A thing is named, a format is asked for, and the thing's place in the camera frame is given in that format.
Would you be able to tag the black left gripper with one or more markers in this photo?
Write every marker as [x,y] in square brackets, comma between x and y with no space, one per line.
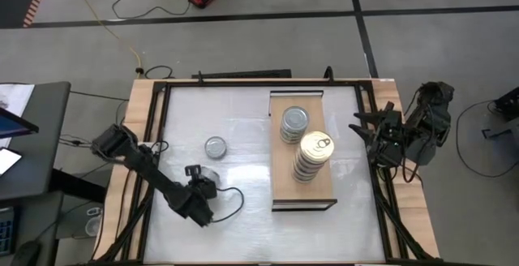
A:
[200,191]

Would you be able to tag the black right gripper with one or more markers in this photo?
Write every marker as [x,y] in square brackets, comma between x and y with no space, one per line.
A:
[389,140]

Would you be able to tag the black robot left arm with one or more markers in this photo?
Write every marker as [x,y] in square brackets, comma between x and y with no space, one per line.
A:
[146,164]

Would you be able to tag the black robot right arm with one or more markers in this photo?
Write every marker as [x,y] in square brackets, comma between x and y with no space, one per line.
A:
[430,124]

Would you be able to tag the black flat bar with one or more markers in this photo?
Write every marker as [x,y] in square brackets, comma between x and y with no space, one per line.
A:
[243,74]

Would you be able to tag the black equipment box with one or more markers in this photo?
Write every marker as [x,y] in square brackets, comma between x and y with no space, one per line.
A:
[509,104]

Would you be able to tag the grey side desk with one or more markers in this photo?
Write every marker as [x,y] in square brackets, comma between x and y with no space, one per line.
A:
[48,136]

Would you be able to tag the grey keyboard desk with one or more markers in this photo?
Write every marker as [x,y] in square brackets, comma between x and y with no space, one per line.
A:
[40,225]

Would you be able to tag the black computer mouse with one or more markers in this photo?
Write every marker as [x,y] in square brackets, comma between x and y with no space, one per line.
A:
[26,254]

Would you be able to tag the black computer monitor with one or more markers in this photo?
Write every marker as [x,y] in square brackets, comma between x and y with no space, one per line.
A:
[12,122]

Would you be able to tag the white paper sheet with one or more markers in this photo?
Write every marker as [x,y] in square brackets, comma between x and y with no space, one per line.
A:
[14,95]

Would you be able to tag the black keyboard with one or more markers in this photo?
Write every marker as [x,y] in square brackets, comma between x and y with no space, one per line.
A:
[6,231]

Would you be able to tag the wooden shelf with black frame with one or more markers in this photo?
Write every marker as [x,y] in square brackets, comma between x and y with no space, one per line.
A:
[284,185]

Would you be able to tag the black table rig frame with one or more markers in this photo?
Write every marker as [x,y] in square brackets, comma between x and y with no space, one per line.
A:
[243,83]

